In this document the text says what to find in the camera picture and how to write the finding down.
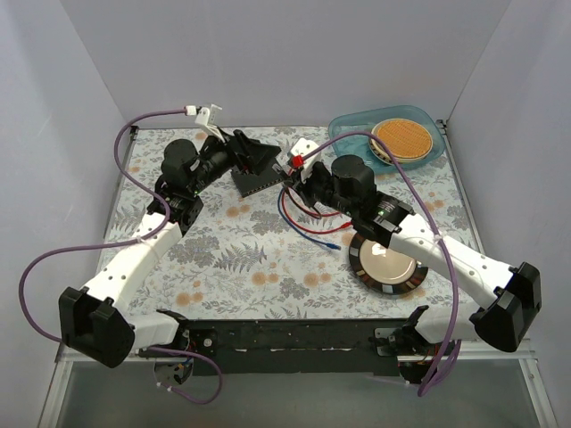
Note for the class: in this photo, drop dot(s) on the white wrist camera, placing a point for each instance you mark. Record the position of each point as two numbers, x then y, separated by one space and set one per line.
205 118
302 157

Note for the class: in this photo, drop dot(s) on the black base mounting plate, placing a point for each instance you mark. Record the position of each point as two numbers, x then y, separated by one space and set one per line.
291 346

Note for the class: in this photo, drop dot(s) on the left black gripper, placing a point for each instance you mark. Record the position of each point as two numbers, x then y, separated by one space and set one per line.
238 152

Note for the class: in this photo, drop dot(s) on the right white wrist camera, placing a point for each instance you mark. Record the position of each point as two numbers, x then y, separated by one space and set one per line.
302 157

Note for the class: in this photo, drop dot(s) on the orange woven round coaster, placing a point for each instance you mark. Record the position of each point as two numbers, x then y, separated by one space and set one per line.
407 140

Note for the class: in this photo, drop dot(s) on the black network switch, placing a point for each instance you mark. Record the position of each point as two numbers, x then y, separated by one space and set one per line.
248 184

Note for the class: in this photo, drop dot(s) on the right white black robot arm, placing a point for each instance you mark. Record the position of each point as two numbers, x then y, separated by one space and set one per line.
505 299

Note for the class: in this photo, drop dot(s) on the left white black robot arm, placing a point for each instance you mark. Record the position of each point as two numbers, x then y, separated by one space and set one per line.
94 319

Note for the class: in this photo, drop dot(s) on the aluminium frame rail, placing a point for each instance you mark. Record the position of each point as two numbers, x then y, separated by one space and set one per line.
111 342

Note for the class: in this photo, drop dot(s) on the blue plastic container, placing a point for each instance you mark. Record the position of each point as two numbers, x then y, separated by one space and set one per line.
366 120

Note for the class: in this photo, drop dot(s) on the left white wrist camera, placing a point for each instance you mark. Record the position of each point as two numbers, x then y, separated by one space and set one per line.
205 118

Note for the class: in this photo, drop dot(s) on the dark rimmed beige plate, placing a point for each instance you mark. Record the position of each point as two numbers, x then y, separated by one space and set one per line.
384 270

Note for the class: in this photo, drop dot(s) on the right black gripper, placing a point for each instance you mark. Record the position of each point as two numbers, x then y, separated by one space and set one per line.
302 182

